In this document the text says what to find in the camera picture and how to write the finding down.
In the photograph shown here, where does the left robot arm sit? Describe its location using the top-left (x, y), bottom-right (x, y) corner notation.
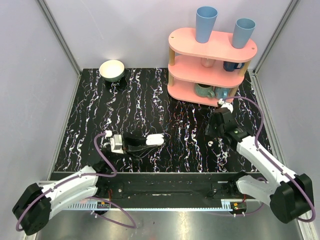
top-left (12, 130), bottom-right (165, 236)

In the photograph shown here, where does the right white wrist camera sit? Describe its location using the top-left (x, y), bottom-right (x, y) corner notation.
top-left (217, 98), bottom-right (234, 113)

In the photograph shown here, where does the teal glazed mug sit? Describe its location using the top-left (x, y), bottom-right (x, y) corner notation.
top-left (194, 83), bottom-right (215, 99)

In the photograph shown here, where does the black marble mat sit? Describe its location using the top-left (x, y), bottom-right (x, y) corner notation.
top-left (53, 68), bottom-right (257, 173)

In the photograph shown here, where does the green white bowl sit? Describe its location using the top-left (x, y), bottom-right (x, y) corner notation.
top-left (99, 60), bottom-right (125, 83)

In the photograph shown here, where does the pink three-tier shelf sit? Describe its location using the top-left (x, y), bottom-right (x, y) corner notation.
top-left (167, 27), bottom-right (258, 107)

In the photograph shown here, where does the dark blue mug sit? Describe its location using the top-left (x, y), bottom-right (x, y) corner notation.
top-left (223, 61), bottom-right (245, 72)

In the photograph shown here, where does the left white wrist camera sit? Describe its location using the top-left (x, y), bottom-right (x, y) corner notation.
top-left (105, 130), bottom-right (125, 154)

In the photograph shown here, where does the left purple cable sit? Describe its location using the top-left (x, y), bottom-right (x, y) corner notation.
top-left (15, 132), bottom-right (138, 232)

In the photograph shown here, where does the white earbud charging case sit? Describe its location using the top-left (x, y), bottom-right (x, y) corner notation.
top-left (145, 133), bottom-right (165, 146)

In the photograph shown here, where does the left blue tumbler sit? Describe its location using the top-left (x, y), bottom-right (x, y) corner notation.
top-left (195, 6), bottom-right (218, 44)

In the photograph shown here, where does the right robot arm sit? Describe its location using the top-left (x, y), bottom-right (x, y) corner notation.
top-left (205, 107), bottom-right (316, 224)

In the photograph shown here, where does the blue tumbler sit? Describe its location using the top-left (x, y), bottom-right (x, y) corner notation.
top-left (195, 6), bottom-right (218, 44)
top-left (231, 18), bottom-right (256, 49)

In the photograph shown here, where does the pink mug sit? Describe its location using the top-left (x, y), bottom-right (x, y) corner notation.
top-left (201, 58), bottom-right (216, 68)

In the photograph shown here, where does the right blue tumbler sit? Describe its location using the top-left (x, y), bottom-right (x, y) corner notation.
top-left (231, 18), bottom-right (256, 49)

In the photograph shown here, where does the light blue butterfly mug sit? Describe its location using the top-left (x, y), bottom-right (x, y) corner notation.
top-left (214, 87), bottom-right (229, 101)

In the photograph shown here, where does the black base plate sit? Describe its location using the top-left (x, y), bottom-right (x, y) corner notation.
top-left (93, 172), bottom-right (243, 200)

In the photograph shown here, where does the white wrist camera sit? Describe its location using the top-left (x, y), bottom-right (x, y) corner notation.
top-left (105, 130), bottom-right (125, 154)
top-left (217, 98), bottom-right (234, 113)

